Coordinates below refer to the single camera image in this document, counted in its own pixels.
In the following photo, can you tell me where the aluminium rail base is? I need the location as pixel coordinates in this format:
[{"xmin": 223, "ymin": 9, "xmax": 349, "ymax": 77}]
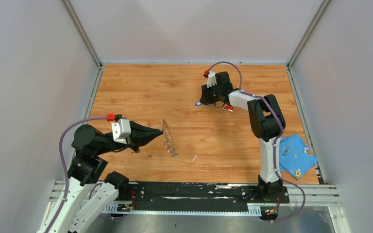
[{"xmin": 39, "ymin": 179, "xmax": 350, "ymax": 233}]

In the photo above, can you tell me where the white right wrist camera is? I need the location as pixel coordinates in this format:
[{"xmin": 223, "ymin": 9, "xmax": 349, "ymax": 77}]
[{"xmin": 205, "ymin": 70, "xmax": 217, "ymax": 88}]

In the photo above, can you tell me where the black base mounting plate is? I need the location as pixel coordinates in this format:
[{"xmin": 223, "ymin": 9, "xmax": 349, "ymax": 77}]
[{"xmin": 115, "ymin": 182, "xmax": 290, "ymax": 213}]

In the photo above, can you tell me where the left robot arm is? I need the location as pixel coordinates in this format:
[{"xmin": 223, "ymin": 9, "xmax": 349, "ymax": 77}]
[{"xmin": 39, "ymin": 114, "xmax": 164, "ymax": 233}]

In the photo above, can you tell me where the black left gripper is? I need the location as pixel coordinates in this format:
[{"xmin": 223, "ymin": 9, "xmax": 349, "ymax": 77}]
[{"xmin": 95, "ymin": 119, "xmax": 165, "ymax": 155}]

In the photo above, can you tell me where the red-headed key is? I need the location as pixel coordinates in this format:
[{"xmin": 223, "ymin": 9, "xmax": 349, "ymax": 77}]
[{"xmin": 223, "ymin": 105, "xmax": 234, "ymax": 112}]

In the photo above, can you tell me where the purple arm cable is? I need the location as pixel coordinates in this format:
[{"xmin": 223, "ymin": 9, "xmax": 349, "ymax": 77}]
[
  {"xmin": 45, "ymin": 113, "xmax": 117, "ymax": 233},
  {"xmin": 204, "ymin": 61, "xmax": 306, "ymax": 223}
]

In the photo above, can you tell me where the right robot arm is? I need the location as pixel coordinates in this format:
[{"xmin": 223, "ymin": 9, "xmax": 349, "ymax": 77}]
[{"xmin": 197, "ymin": 70, "xmax": 289, "ymax": 204}]

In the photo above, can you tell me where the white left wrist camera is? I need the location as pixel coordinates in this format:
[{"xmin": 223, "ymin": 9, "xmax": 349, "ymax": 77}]
[{"xmin": 111, "ymin": 118, "xmax": 131, "ymax": 144}]

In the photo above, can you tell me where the metal key organizer plate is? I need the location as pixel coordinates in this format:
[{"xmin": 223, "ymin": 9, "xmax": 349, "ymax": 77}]
[{"xmin": 162, "ymin": 119, "xmax": 178, "ymax": 158}]

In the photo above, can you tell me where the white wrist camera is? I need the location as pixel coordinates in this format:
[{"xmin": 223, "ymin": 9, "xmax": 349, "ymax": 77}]
[
  {"xmin": 205, "ymin": 70, "xmax": 217, "ymax": 88},
  {"xmin": 111, "ymin": 118, "xmax": 131, "ymax": 144}
]

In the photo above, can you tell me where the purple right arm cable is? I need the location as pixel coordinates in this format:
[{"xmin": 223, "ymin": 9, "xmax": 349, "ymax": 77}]
[{"xmin": 204, "ymin": 61, "xmax": 306, "ymax": 223}]

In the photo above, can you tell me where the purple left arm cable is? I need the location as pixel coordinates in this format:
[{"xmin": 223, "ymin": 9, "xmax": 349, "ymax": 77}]
[{"xmin": 45, "ymin": 113, "xmax": 117, "ymax": 233}]

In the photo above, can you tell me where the blue cloth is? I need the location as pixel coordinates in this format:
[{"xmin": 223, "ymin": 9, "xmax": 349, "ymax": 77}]
[{"xmin": 279, "ymin": 134, "xmax": 318, "ymax": 180}]

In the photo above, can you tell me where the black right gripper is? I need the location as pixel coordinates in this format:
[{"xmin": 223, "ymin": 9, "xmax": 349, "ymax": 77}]
[{"xmin": 200, "ymin": 82, "xmax": 223, "ymax": 105}]

